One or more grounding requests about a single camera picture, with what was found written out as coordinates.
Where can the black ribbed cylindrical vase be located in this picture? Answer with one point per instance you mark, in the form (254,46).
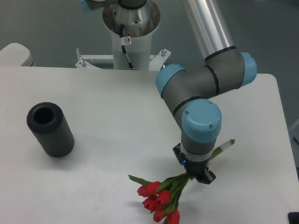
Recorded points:
(47,122)

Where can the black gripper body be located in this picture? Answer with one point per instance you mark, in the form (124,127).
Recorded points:
(195,166)

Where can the white chair seat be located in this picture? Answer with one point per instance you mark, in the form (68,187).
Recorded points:
(16,54)

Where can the red tulip bouquet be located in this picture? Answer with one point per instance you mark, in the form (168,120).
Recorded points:
(163,198)

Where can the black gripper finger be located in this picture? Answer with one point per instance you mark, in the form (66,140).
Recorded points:
(180,155)
(204,177)

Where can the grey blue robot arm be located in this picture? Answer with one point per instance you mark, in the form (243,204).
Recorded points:
(187,95)

